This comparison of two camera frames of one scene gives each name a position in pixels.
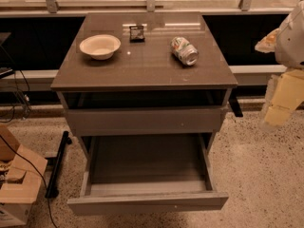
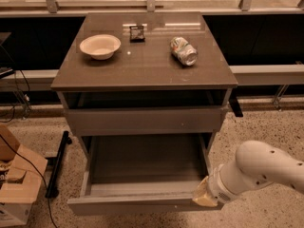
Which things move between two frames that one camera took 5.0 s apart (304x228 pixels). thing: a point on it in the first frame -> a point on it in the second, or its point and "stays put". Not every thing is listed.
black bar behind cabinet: x=234 y=102 stays put
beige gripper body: x=291 y=47 -> x=218 y=186
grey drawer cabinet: x=147 y=74 stays put
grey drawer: x=130 y=173 stays put
